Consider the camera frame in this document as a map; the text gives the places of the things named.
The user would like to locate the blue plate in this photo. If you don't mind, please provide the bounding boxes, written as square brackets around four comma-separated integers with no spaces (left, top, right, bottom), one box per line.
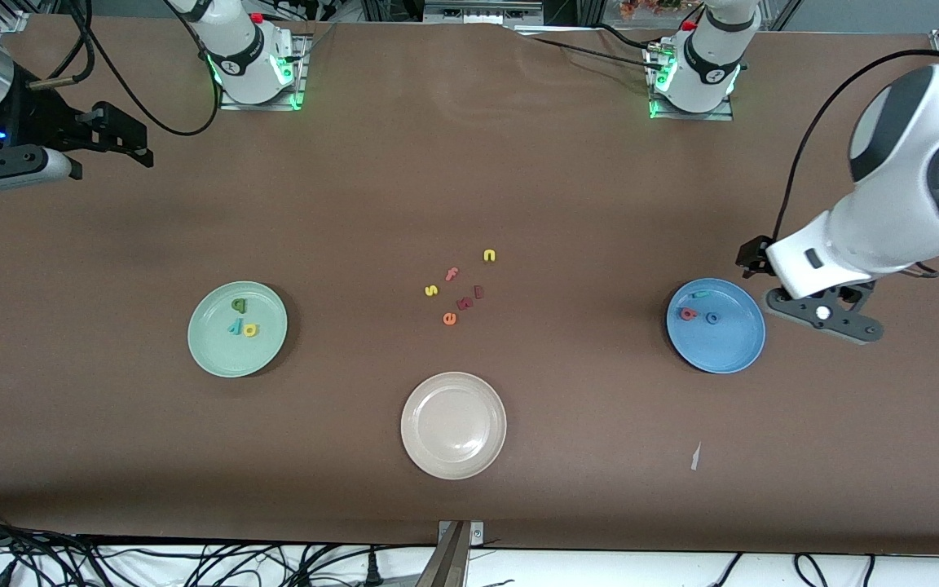
[666,278,766,375]

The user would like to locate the green plate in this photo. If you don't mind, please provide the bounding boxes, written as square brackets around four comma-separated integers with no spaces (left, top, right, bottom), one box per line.
[187,281,289,378]

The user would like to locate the dried orange flowers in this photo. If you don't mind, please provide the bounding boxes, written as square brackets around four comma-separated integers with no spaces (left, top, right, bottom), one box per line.
[620,0,703,20]

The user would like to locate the brown table cover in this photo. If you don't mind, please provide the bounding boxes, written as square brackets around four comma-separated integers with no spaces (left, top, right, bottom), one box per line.
[0,15,939,557]

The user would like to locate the beige plate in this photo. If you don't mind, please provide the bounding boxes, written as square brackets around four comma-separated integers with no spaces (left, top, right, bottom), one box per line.
[400,372,508,480]

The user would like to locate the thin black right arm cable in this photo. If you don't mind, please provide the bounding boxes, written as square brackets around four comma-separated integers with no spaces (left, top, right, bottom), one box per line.
[70,0,220,138]

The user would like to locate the black cable with metal plug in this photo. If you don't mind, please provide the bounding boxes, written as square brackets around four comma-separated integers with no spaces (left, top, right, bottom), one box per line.
[28,0,95,90]

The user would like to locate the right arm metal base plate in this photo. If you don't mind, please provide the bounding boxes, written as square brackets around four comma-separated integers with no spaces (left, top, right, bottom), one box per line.
[219,37,307,112]

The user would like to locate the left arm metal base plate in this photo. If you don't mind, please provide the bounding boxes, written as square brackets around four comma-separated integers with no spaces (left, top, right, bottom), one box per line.
[649,45,735,121]

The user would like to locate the black cable on table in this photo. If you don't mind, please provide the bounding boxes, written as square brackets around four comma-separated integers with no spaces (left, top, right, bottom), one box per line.
[518,23,666,74]

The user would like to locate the silver metal frame rail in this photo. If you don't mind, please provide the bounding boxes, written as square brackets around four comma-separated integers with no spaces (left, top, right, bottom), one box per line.
[423,0,544,25]

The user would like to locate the silver mounting bracket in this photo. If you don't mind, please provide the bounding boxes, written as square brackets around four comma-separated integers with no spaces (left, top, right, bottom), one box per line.
[437,520,485,545]

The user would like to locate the grey camera pole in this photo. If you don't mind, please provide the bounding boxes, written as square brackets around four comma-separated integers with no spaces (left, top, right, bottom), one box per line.
[414,522,470,587]

